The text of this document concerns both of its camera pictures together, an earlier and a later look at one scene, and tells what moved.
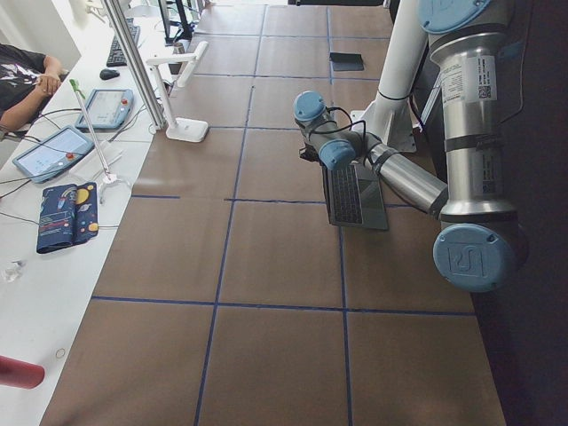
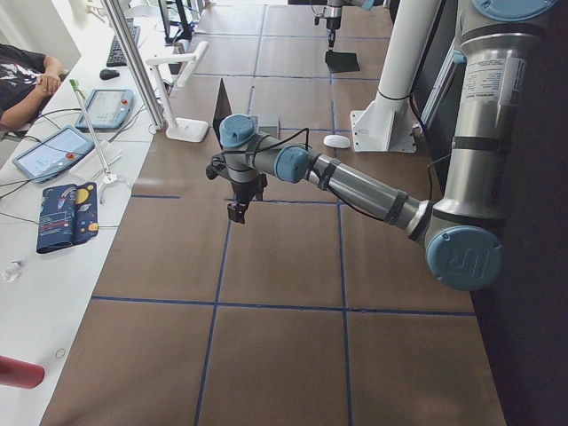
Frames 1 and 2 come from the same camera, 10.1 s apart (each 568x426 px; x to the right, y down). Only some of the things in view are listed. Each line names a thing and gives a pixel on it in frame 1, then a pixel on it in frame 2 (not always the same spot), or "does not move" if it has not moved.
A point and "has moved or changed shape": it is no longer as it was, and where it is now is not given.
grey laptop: (355, 197) -> (265, 123)
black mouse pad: (342, 62) has moved or changed shape
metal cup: (178, 48) does not move
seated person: (27, 80) does not move
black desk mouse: (108, 74) does not move
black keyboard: (115, 57) does not move
